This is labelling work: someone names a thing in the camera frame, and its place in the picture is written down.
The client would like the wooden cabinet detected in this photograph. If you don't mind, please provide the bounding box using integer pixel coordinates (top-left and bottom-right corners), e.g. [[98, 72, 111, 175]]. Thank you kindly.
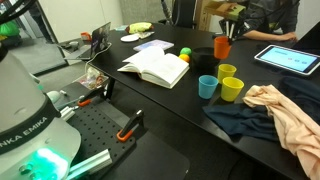
[[194, 0, 214, 33]]

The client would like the peach crumpled cloth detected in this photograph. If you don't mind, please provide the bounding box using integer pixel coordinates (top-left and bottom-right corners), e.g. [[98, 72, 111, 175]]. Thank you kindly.
[[242, 84, 320, 180]]

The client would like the black slanted panel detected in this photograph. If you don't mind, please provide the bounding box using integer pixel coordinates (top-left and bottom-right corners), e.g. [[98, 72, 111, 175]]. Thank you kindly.
[[293, 21, 320, 51]]

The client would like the orange plastic cup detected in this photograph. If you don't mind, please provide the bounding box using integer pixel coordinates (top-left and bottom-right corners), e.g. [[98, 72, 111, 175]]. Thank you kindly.
[[213, 35, 233, 60]]

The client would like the long aluminium extrusion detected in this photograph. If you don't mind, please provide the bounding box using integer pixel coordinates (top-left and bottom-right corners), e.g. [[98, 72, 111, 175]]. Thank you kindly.
[[66, 148, 113, 180]]

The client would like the bare person forearm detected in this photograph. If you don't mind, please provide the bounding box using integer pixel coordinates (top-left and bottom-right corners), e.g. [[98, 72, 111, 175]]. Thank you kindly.
[[244, 29, 286, 43]]

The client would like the closed UIST book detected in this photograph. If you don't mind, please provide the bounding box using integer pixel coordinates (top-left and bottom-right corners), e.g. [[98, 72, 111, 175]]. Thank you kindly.
[[133, 39, 175, 53]]

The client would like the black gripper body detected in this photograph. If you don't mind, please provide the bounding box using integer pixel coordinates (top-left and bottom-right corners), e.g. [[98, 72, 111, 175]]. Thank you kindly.
[[218, 14, 252, 36]]

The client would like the open white book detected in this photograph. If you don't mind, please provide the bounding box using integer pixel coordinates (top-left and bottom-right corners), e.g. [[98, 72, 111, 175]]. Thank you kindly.
[[117, 46, 190, 90]]

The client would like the yellow orange ball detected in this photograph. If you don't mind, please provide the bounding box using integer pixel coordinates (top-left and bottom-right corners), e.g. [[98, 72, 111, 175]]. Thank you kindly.
[[178, 53, 191, 63]]

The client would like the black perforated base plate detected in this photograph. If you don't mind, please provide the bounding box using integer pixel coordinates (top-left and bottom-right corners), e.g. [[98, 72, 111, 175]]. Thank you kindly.
[[54, 81, 138, 180]]

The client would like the white tablet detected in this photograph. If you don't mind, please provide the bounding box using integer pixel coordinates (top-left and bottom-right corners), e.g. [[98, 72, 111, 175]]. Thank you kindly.
[[254, 44, 320, 77]]

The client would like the blue plastic cup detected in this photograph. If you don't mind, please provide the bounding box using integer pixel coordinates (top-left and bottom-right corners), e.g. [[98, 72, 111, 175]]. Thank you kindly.
[[198, 74, 219, 100]]

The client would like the green ball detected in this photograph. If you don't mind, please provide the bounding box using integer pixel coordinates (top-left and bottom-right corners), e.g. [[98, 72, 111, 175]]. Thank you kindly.
[[179, 47, 193, 57]]

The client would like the black orange clamp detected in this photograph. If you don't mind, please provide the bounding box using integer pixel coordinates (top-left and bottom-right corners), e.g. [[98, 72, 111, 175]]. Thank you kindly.
[[77, 85, 104, 108], [116, 109, 145, 143]]

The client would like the person hand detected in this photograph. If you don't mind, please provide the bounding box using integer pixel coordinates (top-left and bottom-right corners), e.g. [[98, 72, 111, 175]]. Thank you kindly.
[[281, 31, 299, 43]]

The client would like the clear tray of rubber bands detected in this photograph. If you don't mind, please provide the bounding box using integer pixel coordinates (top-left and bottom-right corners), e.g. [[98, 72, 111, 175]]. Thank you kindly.
[[73, 66, 110, 91]]

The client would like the yellow plastic cup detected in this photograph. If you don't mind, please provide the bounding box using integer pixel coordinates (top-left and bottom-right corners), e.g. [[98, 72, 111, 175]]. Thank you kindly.
[[220, 76, 245, 102], [217, 63, 238, 84]]

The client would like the black open laptop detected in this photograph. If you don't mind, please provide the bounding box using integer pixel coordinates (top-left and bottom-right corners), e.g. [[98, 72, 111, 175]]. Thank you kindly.
[[89, 22, 113, 59]]

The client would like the black office chair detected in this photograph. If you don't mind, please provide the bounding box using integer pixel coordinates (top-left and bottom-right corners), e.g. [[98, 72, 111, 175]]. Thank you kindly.
[[169, 0, 198, 29]]

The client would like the orange white object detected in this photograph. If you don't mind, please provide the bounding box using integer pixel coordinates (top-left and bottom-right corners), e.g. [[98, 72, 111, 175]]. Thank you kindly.
[[80, 31, 93, 43]]

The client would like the short aluminium extrusion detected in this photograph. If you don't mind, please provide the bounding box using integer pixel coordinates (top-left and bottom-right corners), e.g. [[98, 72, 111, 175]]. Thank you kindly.
[[59, 105, 76, 121]]

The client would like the dark blue cloth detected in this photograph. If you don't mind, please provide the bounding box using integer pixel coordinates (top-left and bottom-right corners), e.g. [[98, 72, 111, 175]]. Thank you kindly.
[[202, 75, 320, 143]]

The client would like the person torso dark hoodie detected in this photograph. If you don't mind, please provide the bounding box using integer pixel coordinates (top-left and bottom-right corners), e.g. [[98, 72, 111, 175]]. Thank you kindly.
[[246, 0, 301, 34]]

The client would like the green soft item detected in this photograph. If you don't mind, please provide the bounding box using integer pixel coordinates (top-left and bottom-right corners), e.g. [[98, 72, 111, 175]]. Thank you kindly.
[[0, 20, 21, 37]]

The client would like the black bowl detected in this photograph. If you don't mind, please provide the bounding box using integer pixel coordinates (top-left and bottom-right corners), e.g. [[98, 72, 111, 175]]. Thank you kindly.
[[192, 46, 222, 71]]

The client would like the grey side table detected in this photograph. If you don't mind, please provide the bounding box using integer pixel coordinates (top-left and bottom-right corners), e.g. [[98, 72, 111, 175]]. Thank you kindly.
[[56, 37, 94, 62]]

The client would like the white round disc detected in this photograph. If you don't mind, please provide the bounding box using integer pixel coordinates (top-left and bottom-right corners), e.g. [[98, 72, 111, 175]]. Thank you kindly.
[[120, 34, 140, 43]]

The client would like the white rounded object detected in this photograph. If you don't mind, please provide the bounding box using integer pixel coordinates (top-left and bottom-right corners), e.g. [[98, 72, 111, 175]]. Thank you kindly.
[[46, 90, 62, 104]]

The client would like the yellow plush item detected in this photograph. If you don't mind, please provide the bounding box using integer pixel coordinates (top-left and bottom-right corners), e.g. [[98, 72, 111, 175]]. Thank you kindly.
[[124, 21, 155, 35]]

